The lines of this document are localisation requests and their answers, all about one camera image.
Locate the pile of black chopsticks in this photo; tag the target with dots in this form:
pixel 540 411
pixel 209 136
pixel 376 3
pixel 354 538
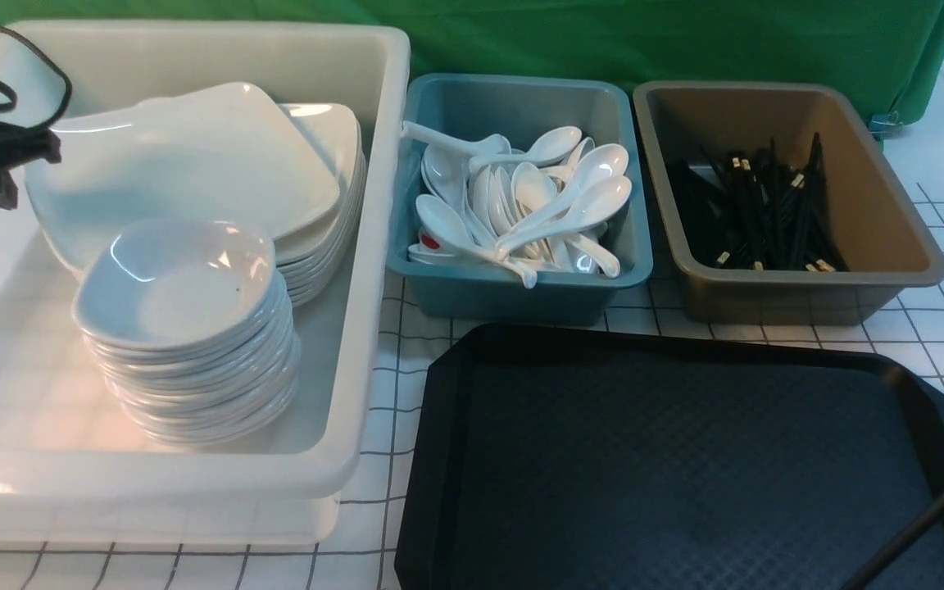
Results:
pixel 757 213

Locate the pile of white spoons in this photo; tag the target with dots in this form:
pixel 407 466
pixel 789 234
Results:
pixel 528 212

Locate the white square rice plate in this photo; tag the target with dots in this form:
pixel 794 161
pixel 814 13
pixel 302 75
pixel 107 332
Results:
pixel 218 144

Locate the black serving tray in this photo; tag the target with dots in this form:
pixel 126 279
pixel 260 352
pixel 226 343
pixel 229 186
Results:
pixel 550 458

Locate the blue plastic spoon bin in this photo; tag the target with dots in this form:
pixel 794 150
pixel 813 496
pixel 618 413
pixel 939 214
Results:
pixel 521 109

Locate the stack of white small bowls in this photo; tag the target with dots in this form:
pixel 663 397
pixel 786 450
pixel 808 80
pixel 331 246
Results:
pixel 192 327

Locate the green backdrop cloth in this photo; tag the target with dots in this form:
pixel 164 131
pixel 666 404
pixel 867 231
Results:
pixel 884 56

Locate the stack of white square plates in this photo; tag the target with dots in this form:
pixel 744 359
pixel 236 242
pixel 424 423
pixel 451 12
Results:
pixel 80 223

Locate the brown plastic chopstick bin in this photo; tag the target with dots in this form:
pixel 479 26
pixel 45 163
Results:
pixel 874 223

